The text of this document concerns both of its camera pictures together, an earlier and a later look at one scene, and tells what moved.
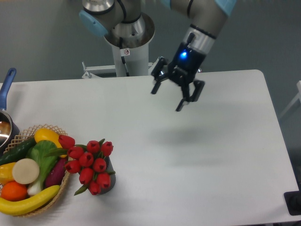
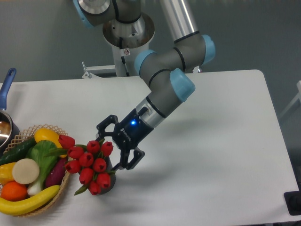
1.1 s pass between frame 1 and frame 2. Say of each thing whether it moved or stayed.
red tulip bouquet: stayed
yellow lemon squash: stayed
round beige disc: stayed
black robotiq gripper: moved
